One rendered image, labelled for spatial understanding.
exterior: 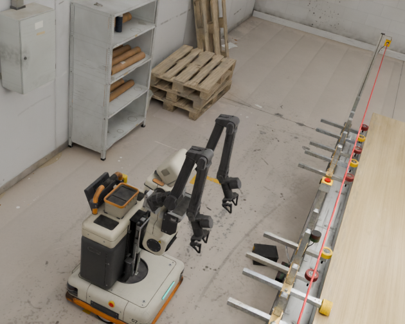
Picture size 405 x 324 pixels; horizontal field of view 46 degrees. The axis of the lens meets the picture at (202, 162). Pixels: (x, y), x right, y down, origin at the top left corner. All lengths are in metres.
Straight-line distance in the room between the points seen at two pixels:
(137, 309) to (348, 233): 1.53
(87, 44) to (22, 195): 1.51
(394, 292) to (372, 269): 0.20
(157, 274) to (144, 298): 0.24
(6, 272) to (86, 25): 2.23
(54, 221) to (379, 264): 2.66
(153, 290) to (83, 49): 2.36
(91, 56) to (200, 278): 2.25
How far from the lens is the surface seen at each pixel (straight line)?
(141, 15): 5.35
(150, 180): 2.88
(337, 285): 3.08
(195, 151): 2.50
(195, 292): 3.94
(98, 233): 3.16
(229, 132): 2.84
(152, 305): 3.46
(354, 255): 3.33
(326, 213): 4.06
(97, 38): 4.61
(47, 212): 4.51
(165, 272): 3.66
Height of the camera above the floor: 2.96
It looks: 34 degrees down
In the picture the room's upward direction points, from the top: 11 degrees clockwise
